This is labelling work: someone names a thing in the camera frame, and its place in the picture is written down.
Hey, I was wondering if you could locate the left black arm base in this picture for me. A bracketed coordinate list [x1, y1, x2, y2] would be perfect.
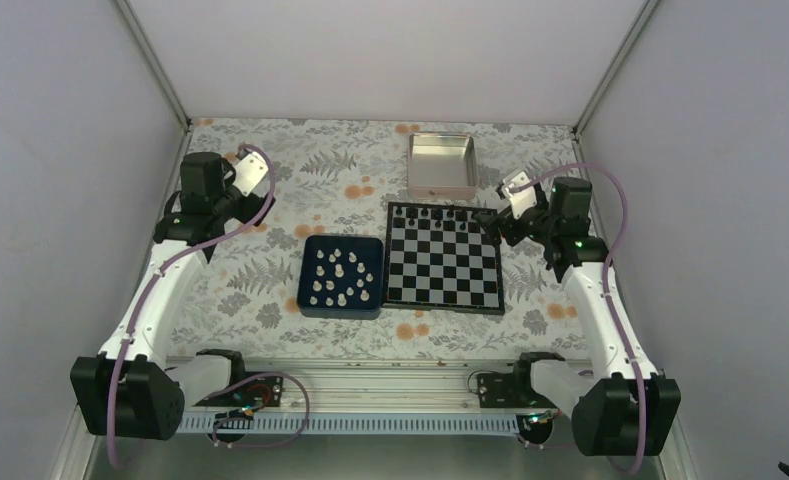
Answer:
[196, 377, 283, 445]

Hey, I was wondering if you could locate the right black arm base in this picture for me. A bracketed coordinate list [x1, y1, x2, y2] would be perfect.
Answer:
[466, 370, 560, 447]

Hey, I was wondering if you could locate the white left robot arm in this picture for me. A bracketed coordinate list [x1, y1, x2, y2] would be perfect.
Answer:
[70, 145, 275, 440]

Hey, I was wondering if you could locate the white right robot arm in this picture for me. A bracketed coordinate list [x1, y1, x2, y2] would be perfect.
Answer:
[478, 172, 681, 457]

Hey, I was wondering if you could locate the black white chess board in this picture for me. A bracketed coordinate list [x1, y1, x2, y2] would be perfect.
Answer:
[382, 202, 505, 315]

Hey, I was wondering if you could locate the floral patterned table mat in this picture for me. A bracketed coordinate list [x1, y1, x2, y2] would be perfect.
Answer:
[170, 118, 588, 361]

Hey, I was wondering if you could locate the silver metal tin box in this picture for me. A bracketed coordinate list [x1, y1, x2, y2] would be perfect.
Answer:
[406, 132, 479, 201]

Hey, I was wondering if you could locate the dark blue piece tray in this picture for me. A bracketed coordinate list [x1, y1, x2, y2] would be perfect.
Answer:
[296, 234, 384, 320]

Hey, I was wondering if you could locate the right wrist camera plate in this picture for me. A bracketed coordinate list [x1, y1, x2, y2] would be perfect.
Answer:
[499, 170, 537, 220]

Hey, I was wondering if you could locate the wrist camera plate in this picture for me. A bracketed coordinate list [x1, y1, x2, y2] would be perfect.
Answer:
[499, 170, 537, 220]
[232, 151, 269, 197]

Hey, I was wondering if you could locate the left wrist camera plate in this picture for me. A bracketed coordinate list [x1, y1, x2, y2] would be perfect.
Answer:
[232, 151, 269, 197]

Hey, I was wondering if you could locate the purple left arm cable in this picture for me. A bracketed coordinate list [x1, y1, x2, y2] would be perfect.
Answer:
[105, 143, 277, 472]

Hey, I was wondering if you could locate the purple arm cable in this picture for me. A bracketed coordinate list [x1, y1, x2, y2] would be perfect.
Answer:
[105, 143, 277, 472]
[509, 162, 648, 477]

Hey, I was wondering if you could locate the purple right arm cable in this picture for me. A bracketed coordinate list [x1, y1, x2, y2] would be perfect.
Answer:
[509, 162, 648, 477]

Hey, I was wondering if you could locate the aluminium frame post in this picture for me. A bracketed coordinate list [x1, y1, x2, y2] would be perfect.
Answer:
[112, 0, 191, 131]
[574, 0, 662, 139]

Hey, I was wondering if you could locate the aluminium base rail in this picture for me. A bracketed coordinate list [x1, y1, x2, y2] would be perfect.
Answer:
[172, 360, 526, 448]

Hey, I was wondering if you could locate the right aluminium frame post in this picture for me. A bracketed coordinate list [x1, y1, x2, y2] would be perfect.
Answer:
[574, 0, 662, 139]

